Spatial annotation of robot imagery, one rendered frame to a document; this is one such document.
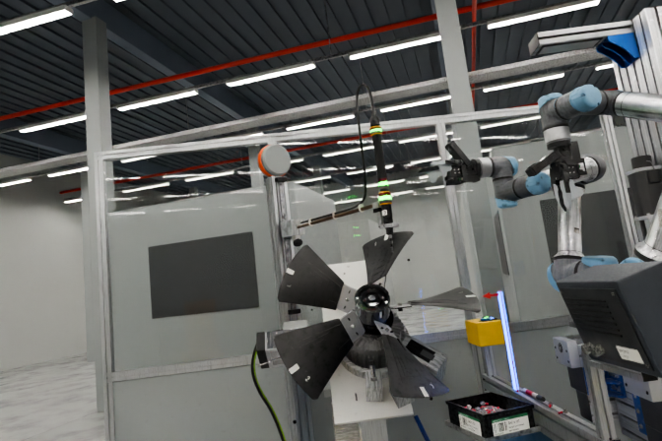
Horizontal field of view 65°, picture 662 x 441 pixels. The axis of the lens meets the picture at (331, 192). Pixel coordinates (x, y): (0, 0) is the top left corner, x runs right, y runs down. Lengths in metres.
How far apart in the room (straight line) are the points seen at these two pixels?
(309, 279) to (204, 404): 0.97
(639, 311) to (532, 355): 1.61
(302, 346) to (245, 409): 0.95
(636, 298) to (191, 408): 2.00
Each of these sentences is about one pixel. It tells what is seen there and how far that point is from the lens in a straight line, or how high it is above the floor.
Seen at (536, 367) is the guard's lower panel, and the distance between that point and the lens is 2.73.
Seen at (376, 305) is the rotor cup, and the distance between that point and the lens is 1.74.
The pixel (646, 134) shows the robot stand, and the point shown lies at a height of 1.65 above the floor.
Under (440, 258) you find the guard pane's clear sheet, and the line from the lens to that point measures 2.58.
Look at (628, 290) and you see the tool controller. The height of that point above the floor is 1.21.
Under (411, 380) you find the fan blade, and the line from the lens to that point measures 1.63.
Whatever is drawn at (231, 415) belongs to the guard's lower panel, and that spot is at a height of 0.75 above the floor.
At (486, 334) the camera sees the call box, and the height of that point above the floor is 1.03.
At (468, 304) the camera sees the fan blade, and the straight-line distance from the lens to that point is 1.79.
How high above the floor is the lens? 1.29
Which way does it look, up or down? 10 degrees up
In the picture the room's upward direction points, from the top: 7 degrees counter-clockwise
